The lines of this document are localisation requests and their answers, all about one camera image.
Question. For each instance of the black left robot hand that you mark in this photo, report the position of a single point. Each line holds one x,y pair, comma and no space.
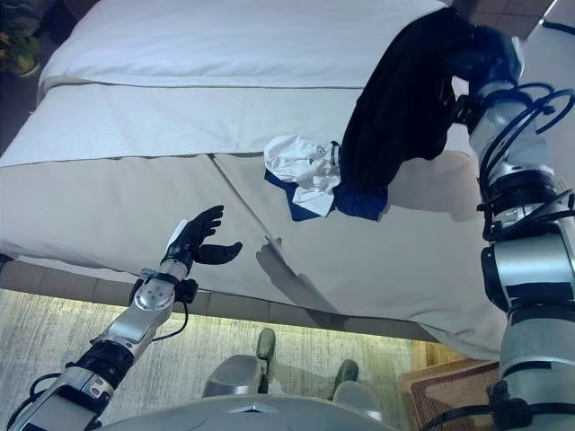
197,233

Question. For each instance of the grey striped rug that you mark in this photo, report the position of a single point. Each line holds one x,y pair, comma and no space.
67,332

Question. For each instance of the white duvet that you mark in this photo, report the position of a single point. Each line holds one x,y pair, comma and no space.
202,58

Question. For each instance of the blue garment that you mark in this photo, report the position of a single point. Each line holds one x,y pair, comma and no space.
359,202

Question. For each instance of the black garment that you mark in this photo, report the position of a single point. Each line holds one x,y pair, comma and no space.
404,99

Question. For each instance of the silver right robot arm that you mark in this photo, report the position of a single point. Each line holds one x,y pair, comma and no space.
525,269

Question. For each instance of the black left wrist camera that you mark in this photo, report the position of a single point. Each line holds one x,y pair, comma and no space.
189,291

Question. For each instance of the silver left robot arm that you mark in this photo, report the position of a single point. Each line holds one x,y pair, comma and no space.
126,328

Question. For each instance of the silver robot torso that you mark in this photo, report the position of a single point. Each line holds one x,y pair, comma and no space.
251,415

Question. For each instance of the brown wicker basket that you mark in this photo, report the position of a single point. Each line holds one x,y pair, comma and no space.
444,395

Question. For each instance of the silver right robot leg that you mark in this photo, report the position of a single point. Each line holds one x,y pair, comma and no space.
355,395

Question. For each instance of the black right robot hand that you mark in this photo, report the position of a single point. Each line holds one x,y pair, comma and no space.
494,54

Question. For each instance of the green potted plant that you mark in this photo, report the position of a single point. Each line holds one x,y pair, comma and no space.
20,45

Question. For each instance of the white garment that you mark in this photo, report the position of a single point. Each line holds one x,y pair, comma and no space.
296,157

